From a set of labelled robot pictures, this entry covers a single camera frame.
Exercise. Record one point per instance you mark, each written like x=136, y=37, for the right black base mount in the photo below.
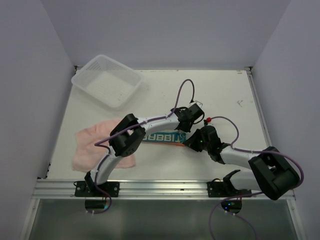
x=217, y=188

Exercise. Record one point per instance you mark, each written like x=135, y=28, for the aluminium right side rail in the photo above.
x=258, y=106

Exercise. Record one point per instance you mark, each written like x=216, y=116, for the pink towel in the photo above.
x=87, y=155

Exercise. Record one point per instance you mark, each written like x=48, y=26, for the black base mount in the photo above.
x=110, y=187
x=217, y=188

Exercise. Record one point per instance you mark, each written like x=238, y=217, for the aluminium front rail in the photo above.
x=130, y=190

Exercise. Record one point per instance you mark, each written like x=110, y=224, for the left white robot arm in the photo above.
x=127, y=136

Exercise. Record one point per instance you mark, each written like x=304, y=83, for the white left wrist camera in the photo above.
x=195, y=102

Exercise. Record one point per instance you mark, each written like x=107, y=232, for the aluminium rail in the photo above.
x=258, y=106
x=130, y=190

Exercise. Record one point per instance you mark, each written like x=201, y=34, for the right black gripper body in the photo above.
x=197, y=144

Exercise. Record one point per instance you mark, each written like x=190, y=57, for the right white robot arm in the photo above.
x=269, y=171

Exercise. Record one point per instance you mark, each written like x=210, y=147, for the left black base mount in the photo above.
x=110, y=187

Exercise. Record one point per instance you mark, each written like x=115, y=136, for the colourful rabbit print towel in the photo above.
x=168, y=137

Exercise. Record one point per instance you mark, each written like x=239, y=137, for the translucent plastic basket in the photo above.
x=108, y=81

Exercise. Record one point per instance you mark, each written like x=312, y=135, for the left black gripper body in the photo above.
x=187, y=129

